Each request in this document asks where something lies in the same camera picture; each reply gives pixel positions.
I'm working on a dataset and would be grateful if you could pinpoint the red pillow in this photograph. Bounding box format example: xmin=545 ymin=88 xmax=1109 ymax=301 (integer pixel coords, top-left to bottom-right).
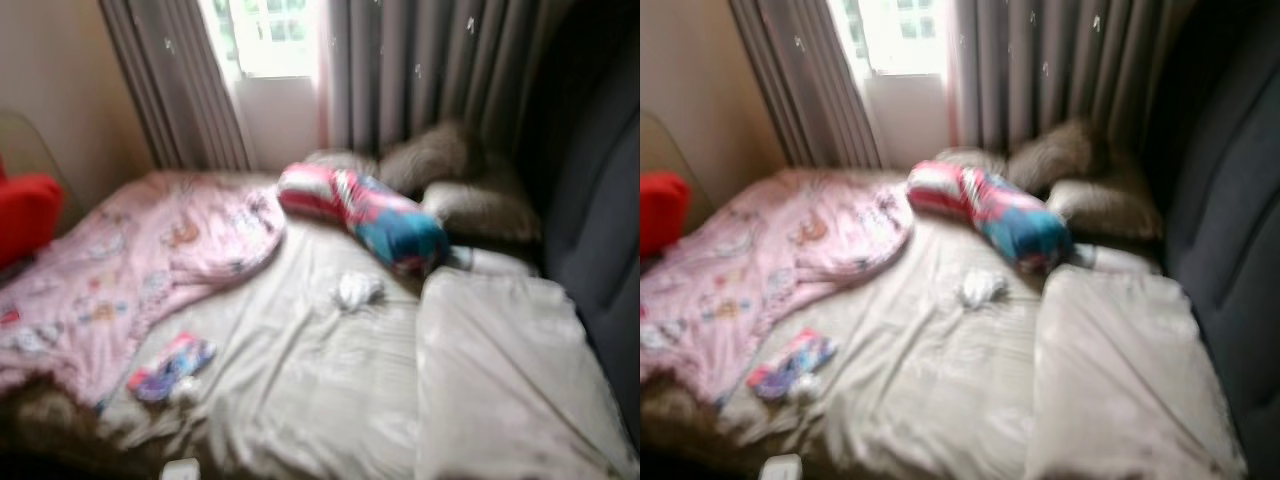
xmin=0 ymin=160 xmax=66 ymax=269
xmin=640 ymin=170 xmax=693 ymax=259

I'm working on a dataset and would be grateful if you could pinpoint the colourful picture book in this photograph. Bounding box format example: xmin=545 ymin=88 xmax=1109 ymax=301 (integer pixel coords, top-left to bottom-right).
xmin=127 ymin=333 xmax=216 ymax=404
xmin=747 ymin=330 xmax=839 ymax=403

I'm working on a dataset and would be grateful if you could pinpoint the pink cartoon print blanket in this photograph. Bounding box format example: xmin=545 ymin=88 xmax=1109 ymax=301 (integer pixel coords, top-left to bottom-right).
xmin=640 ymin=168 xmax=916 ymax=406
xmin=0 ymin=168 xmax=288 ymax=411

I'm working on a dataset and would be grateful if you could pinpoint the red white blue bolster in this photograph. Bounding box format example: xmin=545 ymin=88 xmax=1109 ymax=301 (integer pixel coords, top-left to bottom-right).
xmin=277 ymin=163 xmax=451 ymax=279
xmin=907 ymin=160 xmax=1074 ymax=276

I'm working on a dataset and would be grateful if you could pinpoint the crumpled white cloth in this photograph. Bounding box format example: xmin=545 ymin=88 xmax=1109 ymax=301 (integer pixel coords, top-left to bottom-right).
xmin=332 ymin=272 xmax=386 ymax=311
xmin=960 ymin=270 xmax=1009 ymax=309

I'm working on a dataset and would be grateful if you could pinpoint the beige leaf pattern bed sheet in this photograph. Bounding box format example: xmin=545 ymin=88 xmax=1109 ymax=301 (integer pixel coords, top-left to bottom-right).
xmin=640 ymin=168 xmax=1251 ymax=480
xmin=0 ymin=170 xmax=641 ymax=480

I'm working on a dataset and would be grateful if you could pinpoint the large beige cushion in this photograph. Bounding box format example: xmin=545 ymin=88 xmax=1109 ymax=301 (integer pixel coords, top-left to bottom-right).
xmin=415 ymin=265 xmax=641 ymax=480
xmin=1025 ymin=265 xmax=1251 ymax=480

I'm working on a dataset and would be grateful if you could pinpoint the bright window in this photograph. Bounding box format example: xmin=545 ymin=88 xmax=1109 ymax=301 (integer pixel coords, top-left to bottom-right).
xmin=200 ymin=0 xmax=321 ymax=81
xmin=828 ymin=0 xmax=951 ymax=79

